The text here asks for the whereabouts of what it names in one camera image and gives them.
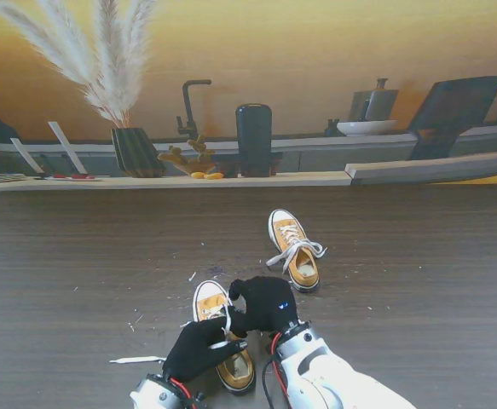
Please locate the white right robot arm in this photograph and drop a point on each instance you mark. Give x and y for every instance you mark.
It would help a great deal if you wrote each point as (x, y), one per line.
(325, 375)

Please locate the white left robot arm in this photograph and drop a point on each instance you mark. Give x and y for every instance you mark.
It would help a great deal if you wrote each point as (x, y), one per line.
(158, 394)

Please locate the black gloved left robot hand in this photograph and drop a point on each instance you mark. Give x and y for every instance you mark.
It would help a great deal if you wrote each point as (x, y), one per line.
(192, 353)

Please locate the grey wooden plank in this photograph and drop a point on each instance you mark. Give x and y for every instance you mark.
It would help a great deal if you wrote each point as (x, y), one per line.
(423, 168)

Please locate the tall black cylindrical container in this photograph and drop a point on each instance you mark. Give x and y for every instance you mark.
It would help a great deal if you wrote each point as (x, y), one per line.
(254, 140)

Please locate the white shallow bowl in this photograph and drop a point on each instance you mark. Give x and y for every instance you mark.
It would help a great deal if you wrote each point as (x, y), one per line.
(365, 128)

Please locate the black kitchen faucet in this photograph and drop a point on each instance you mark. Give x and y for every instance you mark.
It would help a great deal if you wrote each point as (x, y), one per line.
(187, 111)

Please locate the dark tilted panel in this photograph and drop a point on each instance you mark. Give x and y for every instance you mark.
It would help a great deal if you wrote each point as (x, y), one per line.
(457, 102)

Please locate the short white slanted strip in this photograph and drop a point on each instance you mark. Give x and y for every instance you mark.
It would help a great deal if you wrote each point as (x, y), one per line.
(26, 155)

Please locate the pale pampas grass plumes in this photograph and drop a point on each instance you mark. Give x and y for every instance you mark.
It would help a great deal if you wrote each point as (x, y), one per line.
(111, 85)

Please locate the small yellow lemon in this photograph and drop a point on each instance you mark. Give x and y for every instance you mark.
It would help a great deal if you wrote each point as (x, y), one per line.
(214, 175)
(197, 174)

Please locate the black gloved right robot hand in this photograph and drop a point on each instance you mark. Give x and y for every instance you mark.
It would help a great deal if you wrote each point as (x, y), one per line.
(269, 307)

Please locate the long white slanted strip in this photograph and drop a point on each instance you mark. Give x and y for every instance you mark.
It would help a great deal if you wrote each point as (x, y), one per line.
(67, 147)

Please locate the dark ribbed vase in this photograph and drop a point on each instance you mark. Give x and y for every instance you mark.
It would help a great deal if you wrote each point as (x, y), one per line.
(135, 151)

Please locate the grey metal pitcher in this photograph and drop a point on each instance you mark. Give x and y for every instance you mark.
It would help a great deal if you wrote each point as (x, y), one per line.
(380, 104)

